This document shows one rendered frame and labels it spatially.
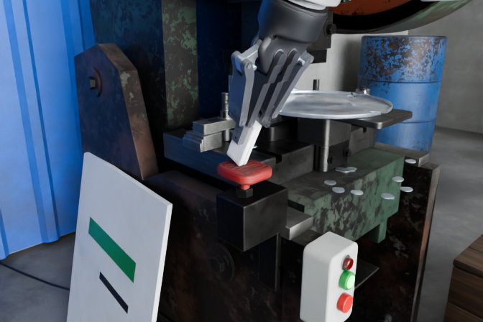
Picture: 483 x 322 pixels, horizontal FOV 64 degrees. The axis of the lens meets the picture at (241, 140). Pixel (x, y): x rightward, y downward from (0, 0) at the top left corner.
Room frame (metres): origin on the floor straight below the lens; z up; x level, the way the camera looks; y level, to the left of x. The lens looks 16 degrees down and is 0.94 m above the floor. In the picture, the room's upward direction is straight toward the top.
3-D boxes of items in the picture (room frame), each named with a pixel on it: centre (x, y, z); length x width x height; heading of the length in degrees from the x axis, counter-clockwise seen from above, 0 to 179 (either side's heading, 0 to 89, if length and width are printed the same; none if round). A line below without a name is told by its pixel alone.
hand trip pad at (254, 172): (0.52, 0.00, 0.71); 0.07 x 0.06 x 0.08; 44
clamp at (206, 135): (0.80, 0.04, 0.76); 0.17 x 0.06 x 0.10; 134
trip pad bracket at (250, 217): (0.54, -0.02, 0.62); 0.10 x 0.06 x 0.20; 134
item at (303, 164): (0.92, -0.08, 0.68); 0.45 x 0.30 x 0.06; 134
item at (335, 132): (0.79, -0.20, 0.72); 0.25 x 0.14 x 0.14; 44
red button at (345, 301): (0.49, -0.16, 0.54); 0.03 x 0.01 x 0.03; 134
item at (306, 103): (0.83, -0.17, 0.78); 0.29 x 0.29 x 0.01
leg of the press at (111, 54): (0.83, 0.21, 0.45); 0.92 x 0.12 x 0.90; 44
